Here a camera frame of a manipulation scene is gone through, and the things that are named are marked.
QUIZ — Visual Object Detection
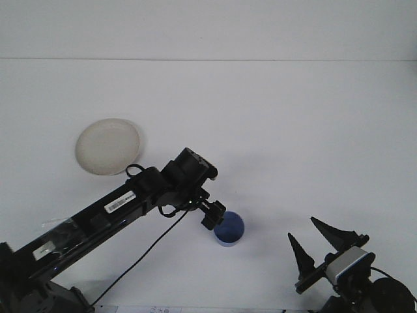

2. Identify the pale blue cup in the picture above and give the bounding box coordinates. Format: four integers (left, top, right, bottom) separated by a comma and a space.
213, 211, 245, 248

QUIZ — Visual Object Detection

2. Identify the pale round plate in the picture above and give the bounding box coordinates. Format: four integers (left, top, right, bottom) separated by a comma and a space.
74, 117, 141, 176

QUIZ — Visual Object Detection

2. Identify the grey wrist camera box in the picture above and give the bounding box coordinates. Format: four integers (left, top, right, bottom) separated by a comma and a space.
325, 246, 375, 284
178, 147, 219, 182

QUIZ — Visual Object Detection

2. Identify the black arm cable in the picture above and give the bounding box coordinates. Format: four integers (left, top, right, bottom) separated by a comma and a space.
371, 265, 417, 303
93, 164, 190, 307

